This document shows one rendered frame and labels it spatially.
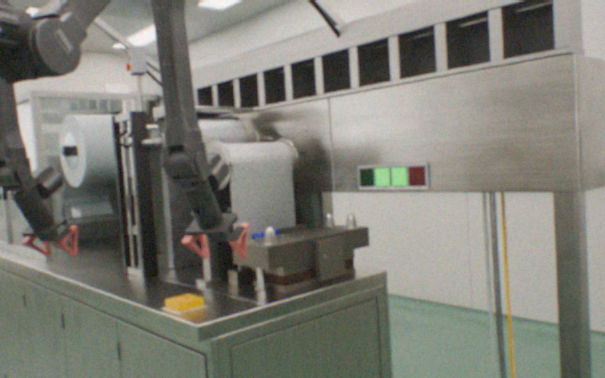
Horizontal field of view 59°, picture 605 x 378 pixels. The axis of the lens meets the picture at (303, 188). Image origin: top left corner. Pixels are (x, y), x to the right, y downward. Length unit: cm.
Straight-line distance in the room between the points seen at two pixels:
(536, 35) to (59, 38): 105
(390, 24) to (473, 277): 291
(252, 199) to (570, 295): 89
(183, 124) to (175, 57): 13
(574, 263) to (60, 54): 123
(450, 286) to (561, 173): 311
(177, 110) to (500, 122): 75
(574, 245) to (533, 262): 250
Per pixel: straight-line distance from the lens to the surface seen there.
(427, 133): 148
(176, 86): 109
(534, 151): 133
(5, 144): 143
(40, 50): 82
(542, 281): 399
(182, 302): 136
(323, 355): 152
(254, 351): 135
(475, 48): 151
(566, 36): 133
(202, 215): 115
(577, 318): 154
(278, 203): 167
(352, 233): 162
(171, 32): 110
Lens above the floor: 125
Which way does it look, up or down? 3 degrees down
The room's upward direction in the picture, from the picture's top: 4 degrees counter-clockwise
